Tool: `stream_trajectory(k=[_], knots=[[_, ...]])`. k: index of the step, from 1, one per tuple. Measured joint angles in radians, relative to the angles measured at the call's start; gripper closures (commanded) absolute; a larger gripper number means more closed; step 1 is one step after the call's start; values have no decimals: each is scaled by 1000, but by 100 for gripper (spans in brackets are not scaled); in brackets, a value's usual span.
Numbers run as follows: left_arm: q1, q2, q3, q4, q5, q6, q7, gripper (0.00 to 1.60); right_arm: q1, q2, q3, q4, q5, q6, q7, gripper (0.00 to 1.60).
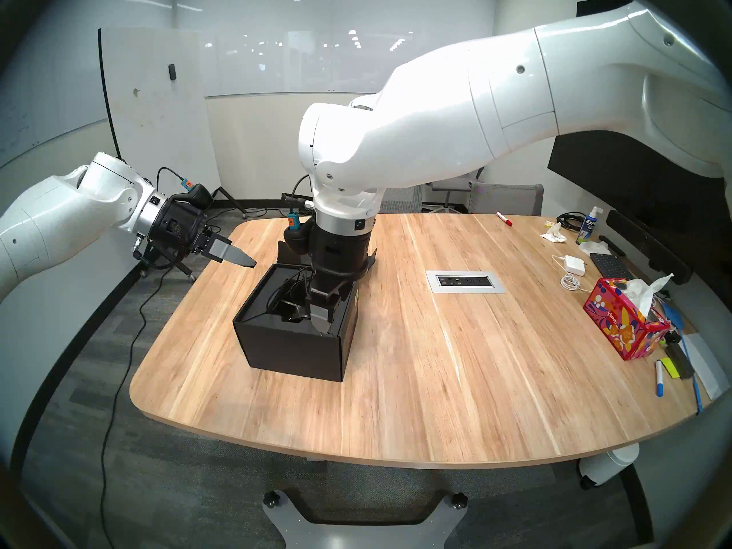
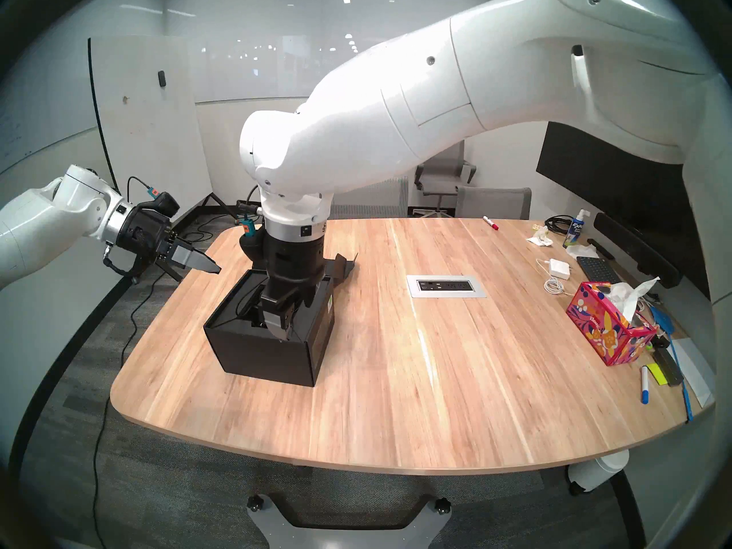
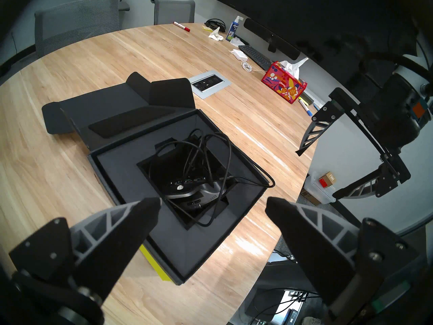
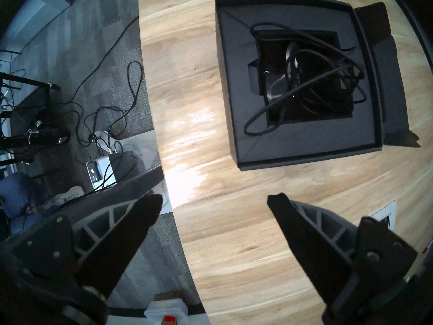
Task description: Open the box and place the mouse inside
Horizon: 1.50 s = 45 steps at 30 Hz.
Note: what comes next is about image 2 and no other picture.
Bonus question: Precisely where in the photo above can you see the white paper sheet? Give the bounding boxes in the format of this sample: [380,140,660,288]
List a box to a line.
[669,336,718,408]

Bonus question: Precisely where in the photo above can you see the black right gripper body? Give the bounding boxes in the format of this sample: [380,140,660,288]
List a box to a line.
[258,230,327,325]

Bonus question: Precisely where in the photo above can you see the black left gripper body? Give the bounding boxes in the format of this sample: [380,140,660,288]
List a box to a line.
[121,204,184,265]

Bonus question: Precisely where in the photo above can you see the black hanging cable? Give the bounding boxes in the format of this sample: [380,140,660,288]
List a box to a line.
[91,273,158,549]

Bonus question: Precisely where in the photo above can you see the wall-mounted glass whiteboard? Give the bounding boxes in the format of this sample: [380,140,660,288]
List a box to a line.
[166,0,487,107]

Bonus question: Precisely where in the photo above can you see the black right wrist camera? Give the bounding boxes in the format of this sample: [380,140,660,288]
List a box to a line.
[238,222,268,270]

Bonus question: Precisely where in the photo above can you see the silver table power outlet panel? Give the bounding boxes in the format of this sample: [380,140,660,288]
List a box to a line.
[407,274,488,299]

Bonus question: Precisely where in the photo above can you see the white freestanding whiteboard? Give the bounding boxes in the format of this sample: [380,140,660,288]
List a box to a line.
[87,36,238,285]

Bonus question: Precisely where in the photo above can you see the black flat eraser block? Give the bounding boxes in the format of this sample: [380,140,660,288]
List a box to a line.
[652,348,684,385]

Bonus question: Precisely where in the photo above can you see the grey ribbed mesh chair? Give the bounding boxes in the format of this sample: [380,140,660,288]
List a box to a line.
[329,176,409,220]

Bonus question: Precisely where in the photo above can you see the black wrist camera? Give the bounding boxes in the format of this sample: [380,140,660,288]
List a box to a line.
[238,222,268,270]
[137,192,181,218]

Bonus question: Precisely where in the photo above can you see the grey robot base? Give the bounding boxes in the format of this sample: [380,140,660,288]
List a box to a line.
[246,494,452,549]

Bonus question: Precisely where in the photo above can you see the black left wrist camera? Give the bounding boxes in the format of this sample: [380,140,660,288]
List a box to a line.
[137,192,181,218]

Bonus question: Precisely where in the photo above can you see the black video conference bar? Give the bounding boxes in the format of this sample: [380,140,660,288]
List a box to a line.
[594,212,682,289]

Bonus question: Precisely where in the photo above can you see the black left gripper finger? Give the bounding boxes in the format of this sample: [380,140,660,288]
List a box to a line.
[169,242,223,276]

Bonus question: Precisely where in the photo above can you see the black floor cables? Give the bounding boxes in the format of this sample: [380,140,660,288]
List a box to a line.
[166,208,241,251]

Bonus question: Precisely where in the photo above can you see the white power adapter with cable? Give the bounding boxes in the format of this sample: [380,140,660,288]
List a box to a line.
[536,258,572,296]

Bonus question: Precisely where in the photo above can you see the grey office chair with armrests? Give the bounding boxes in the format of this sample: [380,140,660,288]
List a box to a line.
[412,141,477,218]

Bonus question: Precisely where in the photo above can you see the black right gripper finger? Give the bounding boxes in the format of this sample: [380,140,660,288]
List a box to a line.
[263,307,297,344]

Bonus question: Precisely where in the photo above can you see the black keyboard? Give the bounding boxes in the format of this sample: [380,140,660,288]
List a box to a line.
[576,256,621,285]

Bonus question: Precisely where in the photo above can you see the large black wall screen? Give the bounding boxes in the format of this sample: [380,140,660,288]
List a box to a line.
[536,122,713,300]

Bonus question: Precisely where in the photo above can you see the black cardboard box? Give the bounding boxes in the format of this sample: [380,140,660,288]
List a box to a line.
[203,250,359,388]

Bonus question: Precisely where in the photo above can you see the whiteboard cleaner spray bottle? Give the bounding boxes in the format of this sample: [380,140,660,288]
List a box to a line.
[563,209,591,249]

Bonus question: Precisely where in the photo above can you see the colourful floral tissue box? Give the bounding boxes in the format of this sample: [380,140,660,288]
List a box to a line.
[566,276,661,367]

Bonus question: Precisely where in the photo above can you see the glass whiteboard with blue writing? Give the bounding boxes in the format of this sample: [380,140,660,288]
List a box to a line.
[0,0,98,177]

